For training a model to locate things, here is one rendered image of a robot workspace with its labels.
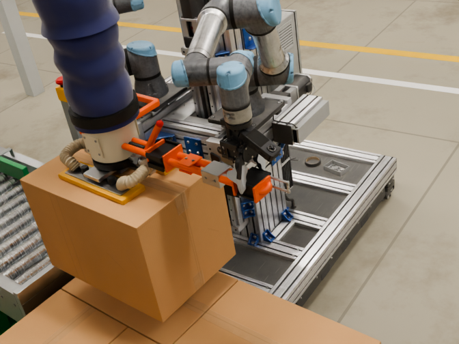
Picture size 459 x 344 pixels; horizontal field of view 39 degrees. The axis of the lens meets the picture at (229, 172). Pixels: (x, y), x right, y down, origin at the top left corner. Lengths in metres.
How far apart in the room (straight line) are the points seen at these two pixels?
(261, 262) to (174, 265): 0.99
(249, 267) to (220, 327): 0.77
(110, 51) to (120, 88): 0.12
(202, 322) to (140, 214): 0.54
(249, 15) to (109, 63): 0.46
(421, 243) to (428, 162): 0.77
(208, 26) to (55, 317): 1.26
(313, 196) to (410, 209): 0.56
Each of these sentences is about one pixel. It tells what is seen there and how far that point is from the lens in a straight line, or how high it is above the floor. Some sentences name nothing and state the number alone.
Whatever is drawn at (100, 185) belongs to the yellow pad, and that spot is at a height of 1.10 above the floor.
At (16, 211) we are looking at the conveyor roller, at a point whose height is 0.55.
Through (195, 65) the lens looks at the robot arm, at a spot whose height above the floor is 1.53.
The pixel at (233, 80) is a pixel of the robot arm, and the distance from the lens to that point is 1.64.
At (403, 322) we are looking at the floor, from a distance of 3.06.
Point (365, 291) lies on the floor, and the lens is 3.20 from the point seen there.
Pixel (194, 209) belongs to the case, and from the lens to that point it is 2.15.
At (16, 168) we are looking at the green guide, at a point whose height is 0.63.
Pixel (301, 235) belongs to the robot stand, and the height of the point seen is 0.21.
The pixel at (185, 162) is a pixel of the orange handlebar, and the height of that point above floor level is 1.22.
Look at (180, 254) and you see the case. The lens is 2.16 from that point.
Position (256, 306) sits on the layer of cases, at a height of 0.54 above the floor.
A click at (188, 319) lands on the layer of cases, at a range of 2.40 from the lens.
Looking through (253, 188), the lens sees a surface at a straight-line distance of 1.76.
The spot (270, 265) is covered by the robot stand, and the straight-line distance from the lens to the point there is 3.06.
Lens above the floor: 2.20
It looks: 32 degrees down
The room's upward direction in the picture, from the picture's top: 10 degrees counter-clockwise
